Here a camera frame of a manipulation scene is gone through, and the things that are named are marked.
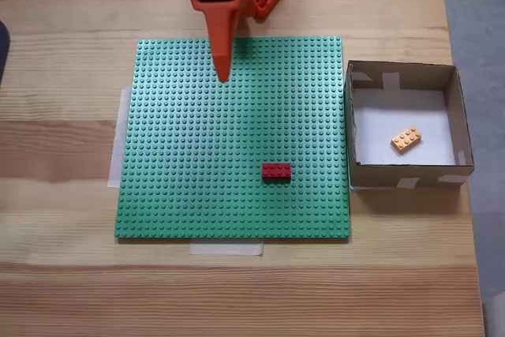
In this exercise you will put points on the yellow lego block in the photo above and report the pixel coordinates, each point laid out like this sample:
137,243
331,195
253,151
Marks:
406,140

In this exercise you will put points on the green lego baseplate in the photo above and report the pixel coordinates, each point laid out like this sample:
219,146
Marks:
197,155

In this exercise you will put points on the red lego block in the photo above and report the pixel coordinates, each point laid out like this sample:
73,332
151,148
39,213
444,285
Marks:
276,171

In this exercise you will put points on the open cardboard box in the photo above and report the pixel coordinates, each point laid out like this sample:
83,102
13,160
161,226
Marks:
410,179

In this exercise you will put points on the masking tape strip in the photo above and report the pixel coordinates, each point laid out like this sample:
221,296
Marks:
225,249
116,155

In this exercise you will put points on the white paper sheet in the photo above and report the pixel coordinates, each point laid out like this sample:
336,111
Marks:
378,124

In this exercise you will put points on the black object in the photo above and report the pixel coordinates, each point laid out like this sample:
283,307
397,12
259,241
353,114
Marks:
3,49

